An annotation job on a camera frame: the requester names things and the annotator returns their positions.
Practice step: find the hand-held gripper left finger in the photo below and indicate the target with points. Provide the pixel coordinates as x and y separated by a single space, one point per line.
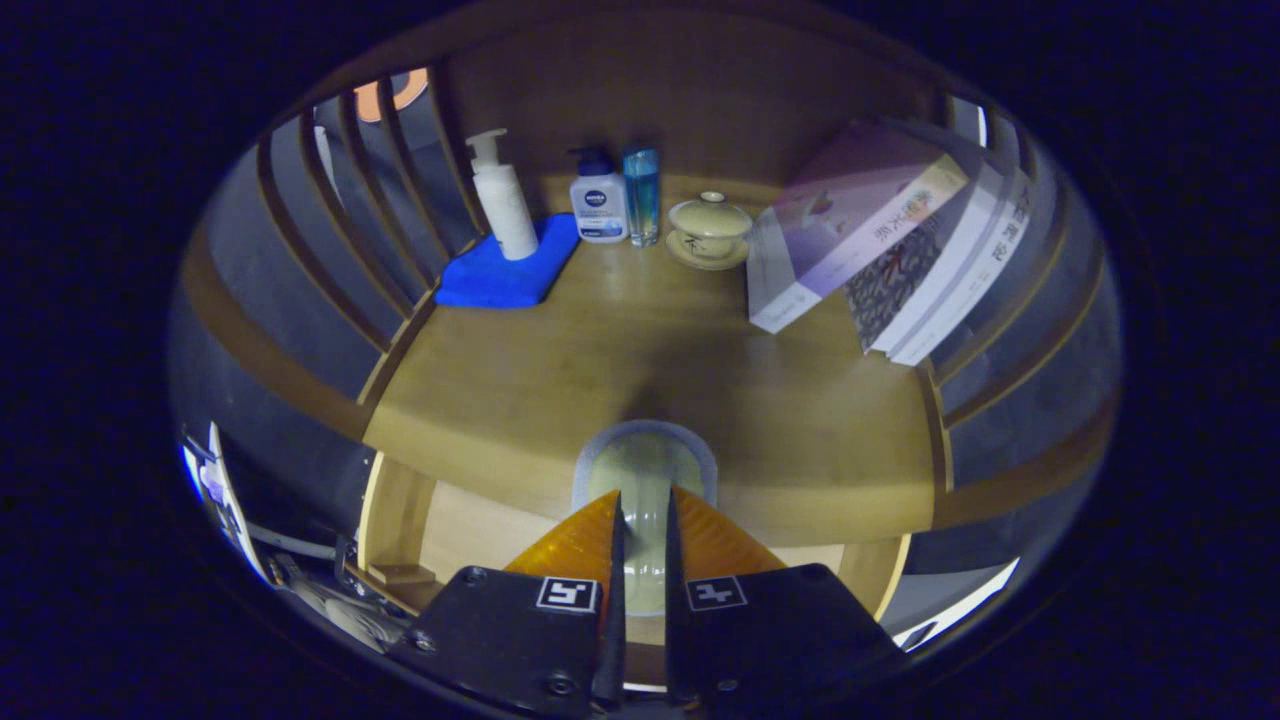
614 650

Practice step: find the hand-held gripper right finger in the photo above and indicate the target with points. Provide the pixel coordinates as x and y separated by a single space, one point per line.
676 650

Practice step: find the pale green grey sponge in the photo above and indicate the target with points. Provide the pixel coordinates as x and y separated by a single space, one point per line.
645 470

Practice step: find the brown wooden drawer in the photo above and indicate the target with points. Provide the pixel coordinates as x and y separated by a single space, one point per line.
470 530

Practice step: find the wooden countertop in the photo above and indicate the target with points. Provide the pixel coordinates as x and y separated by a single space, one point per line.
600 370

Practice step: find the brown wooden cabinet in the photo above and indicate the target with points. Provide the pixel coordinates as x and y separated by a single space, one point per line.
720 80

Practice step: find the blue folded cloth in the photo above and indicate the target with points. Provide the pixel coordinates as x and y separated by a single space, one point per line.
500 280

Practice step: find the dark patterned cover book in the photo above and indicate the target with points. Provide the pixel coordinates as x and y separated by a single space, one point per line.
890 290

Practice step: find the beige lidded tea cup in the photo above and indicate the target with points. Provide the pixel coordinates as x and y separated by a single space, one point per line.
708 225

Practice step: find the white bottle with blue cap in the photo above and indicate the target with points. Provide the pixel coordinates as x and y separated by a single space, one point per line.
598 205

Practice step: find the white pump bottle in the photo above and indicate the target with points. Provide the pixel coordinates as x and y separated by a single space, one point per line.
510 215

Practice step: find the teal glass bottle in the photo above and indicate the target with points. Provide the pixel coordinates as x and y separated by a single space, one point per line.
641 200

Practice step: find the purple and white book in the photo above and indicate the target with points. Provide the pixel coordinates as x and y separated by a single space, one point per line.
840 220

